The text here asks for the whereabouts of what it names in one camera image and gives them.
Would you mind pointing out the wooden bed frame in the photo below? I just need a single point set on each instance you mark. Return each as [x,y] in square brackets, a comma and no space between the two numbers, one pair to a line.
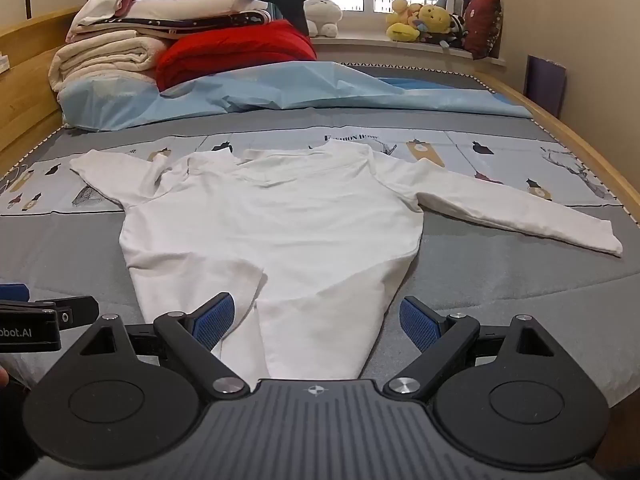
[30,95]

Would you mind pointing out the purple board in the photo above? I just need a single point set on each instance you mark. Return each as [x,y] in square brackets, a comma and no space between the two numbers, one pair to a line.
[546,85]

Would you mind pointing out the yellow plush toy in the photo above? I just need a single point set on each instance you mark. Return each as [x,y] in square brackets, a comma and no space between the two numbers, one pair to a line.
[402,22]
[435,19]

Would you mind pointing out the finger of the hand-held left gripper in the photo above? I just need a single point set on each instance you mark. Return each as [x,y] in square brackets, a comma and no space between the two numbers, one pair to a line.
[14,292]
[75,312]

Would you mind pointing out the light blue quilt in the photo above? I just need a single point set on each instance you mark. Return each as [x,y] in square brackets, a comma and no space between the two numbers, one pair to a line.
[300,85]

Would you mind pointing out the white folded quilt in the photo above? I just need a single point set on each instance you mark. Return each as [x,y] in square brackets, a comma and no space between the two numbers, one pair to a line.
[200,4]

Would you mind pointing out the grey printed bed sheet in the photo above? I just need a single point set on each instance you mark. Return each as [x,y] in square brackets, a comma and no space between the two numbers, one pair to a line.
[500,270]

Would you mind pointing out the white long-sleeve shirt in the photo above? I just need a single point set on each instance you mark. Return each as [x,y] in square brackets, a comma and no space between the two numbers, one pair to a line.
[275,220]

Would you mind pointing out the dark red cushion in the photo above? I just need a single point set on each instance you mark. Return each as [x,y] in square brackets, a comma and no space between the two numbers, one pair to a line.
[482,25]

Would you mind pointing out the red quilt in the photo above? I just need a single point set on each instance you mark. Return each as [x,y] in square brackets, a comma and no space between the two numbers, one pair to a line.
[225,52]

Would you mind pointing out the white windowsill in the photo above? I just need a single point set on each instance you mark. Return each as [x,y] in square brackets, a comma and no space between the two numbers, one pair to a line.
[380,50]

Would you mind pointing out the dark star-print blanket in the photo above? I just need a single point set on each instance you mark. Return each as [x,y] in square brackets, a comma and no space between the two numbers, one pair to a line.
[200,22]

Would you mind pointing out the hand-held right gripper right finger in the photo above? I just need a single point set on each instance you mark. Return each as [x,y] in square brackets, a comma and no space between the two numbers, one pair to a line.
[419,325]

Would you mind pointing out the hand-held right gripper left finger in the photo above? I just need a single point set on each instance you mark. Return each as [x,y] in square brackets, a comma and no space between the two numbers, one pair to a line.
[215,320]

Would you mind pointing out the black white plush toy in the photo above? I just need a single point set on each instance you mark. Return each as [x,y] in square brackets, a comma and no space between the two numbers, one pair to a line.
[456,30]

